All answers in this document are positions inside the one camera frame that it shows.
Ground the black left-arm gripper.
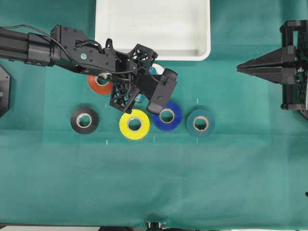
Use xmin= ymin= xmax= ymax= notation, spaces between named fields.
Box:
xmin=50 ymin=25 xmax=158 ymax=114

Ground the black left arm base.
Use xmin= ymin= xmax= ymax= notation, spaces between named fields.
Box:
xmin=0 ymin=67 xmax=11 ymax=117

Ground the blue tape roll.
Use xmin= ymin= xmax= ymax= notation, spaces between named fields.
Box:
xmin=152 ymin=101 xmax=182 ymax=131

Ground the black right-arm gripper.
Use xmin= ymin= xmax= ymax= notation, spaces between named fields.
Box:
xmin=237 ymin=20 xmax=308 ymax=118

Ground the dark green tape roll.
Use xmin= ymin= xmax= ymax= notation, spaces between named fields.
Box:
xmin=186 ymin=109 xmax=215 ymax=138

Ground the black camera stand base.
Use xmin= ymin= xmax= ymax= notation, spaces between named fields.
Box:
xmin=145 ymin=217 xmax=169 ymax=231

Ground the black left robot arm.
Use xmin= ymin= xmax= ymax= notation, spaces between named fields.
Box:
xmin=0 ymin=25 xmax=165 ymax=114

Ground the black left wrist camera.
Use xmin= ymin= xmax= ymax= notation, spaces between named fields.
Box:
xmin=134 ymin=68 xmax=178 ymax=115

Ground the white tape roll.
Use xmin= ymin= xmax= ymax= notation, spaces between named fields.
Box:
xmin=151 ymin=64 xmax=165 ymax=75

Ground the green table cloth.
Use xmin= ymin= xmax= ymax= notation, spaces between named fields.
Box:
xmin=0 ymin=0 xmax=308 ymax=230

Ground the yellow tape roll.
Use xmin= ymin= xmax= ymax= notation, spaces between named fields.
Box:
xmin=119 ymin=109 xmax=150 ymax=140

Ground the black tape roll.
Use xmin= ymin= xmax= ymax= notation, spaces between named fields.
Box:
xmin=70 ymin=107 xmax=99 ymax=134

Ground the orange-red tape roll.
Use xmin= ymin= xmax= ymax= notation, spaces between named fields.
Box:
xmin=88 ymin=75 xmax=112 ymax=95

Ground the white plastic tray case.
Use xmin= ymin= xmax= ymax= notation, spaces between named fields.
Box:
xmin=95 ymin=0 xmax=211 ymax=61

